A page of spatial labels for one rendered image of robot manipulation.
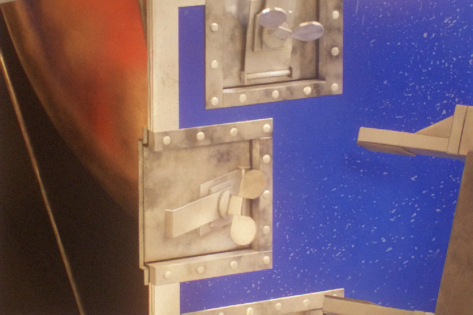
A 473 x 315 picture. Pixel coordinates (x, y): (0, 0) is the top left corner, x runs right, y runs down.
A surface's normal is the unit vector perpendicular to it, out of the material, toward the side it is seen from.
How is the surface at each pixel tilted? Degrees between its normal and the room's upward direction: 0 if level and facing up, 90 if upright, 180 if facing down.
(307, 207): 90
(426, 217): 90
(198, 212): 90
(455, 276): 66
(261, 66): 100
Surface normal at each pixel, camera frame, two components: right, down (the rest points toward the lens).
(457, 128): -0.50, -0.22
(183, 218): 0.86, 0.11
